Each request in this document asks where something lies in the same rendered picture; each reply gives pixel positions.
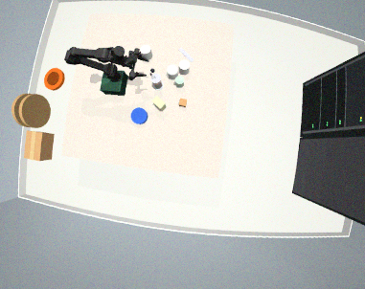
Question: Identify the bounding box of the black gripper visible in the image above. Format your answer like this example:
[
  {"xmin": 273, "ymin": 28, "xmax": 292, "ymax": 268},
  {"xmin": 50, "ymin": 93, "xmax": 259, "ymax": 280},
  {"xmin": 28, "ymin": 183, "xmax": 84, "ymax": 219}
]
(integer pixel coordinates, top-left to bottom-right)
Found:
[{"xmin": 122, "ymin": 48, "xmax": 149, "ymax": 80}]

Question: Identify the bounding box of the beige rectangular block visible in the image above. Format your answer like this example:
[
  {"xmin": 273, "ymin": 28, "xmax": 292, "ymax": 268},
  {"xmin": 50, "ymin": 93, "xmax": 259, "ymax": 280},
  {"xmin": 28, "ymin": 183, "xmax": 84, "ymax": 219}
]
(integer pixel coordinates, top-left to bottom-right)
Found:
[{"xmin": 152, "ymin": 96, "xmax": 167, "ymax": 111}]

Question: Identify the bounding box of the small orange block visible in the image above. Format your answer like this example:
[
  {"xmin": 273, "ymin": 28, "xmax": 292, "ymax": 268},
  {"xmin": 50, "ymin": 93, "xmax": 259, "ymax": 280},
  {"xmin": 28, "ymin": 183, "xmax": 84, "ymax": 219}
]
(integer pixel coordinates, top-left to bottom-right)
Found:
[{"xmin": 179, "ymin": 99, "xmax": 187, "ymax": 107}]

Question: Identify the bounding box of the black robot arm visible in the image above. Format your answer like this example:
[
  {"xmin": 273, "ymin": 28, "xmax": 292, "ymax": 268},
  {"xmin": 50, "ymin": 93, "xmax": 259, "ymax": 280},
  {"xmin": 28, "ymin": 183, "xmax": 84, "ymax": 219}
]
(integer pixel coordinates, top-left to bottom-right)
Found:
[{"xmin": 64, "ymin": 46, "xmax": 138, "ymax": 81}]

